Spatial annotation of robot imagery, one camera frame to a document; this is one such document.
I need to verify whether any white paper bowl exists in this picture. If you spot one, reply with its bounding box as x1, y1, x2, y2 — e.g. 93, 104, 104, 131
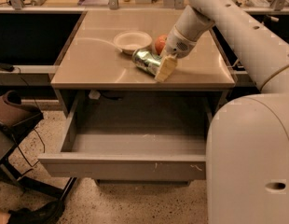
114, 31, 152, 55

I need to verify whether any green soda can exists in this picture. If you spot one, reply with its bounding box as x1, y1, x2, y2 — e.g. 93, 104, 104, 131
132, 49, 161, 76

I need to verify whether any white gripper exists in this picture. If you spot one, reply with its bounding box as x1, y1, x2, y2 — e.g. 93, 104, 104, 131
155, 27, 197, 82

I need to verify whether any brown office chair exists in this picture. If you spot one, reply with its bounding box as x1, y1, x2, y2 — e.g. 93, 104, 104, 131
0, 91, 76, 201

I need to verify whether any black shoe bottom left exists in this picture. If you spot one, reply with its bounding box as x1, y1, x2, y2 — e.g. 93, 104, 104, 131
7, 201, 64, 224

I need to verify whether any black device on left ledge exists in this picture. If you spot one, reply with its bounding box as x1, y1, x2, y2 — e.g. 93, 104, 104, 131
0, 63, 14, 72

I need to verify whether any red apple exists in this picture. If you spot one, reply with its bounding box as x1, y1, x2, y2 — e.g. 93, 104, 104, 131
155, 35, 167, 54

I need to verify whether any grey cabinet with glossy top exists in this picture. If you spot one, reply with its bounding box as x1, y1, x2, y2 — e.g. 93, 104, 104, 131
51, 8, 235, 112

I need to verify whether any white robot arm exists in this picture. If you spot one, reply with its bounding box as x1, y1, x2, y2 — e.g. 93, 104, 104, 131
156, 0, 289, 224

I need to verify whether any grey open top drawer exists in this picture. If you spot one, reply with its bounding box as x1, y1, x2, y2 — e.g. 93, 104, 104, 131
39, 91, 212, 182

